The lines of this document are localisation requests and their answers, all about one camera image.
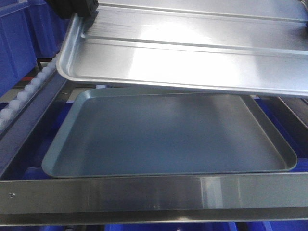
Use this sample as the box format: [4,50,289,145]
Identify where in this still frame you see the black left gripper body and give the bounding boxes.
[45,0,99,19]

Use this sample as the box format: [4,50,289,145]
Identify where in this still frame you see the silver metal tray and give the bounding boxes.
[56,0,308,98]

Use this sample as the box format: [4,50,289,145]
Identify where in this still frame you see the large grey metal tray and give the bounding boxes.
[42,88,297,178]

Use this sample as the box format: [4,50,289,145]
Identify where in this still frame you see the grey front shelf bar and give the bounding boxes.
[0,172,308,226]

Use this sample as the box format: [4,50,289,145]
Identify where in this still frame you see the blue bin upper left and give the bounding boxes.
[0,0,69,95]

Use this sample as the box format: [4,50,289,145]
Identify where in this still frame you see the white roller track far left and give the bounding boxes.
[0,57,57,132]

